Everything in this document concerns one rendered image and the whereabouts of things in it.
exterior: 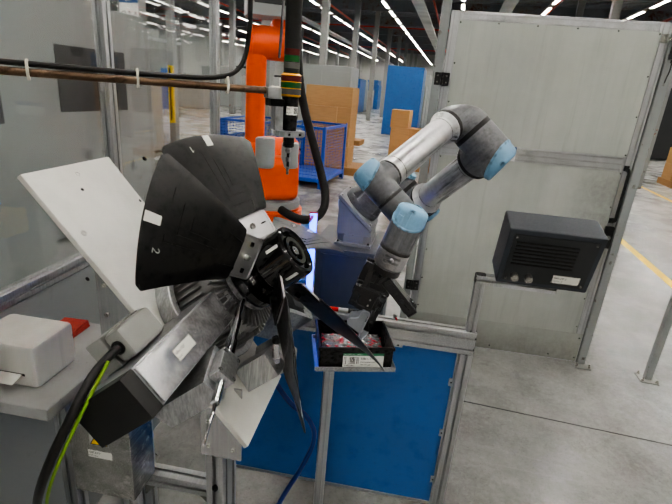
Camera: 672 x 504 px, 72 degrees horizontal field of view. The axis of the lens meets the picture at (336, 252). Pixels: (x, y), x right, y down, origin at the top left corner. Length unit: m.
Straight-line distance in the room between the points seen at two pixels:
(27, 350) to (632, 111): 2.86
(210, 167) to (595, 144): 2.32
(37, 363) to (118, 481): 0.33
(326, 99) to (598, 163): 6.70
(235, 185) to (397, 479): 1.29
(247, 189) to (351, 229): 0.73
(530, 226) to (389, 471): 1.04
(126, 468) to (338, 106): 8.21
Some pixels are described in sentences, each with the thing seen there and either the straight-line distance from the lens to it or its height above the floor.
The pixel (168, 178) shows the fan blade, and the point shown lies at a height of 1.40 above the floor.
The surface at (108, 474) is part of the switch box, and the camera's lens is 1.28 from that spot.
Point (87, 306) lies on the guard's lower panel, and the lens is 1.72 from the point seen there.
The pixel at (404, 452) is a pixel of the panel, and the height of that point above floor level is 0.34.
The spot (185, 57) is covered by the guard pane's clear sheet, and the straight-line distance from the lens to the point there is 2.22.
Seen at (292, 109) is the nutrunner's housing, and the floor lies 1.51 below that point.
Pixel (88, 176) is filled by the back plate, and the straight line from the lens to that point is 1.14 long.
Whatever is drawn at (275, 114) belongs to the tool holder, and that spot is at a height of 1.49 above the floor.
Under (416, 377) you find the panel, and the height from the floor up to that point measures 0.66.
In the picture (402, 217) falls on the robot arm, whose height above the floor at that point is 1.30.
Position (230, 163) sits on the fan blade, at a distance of 1.11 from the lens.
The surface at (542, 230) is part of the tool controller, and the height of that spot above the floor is 1.23.
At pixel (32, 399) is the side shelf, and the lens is 1.26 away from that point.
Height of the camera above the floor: 1.56
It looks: 20 degrees down
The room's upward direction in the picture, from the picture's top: 5 degrees clockwise
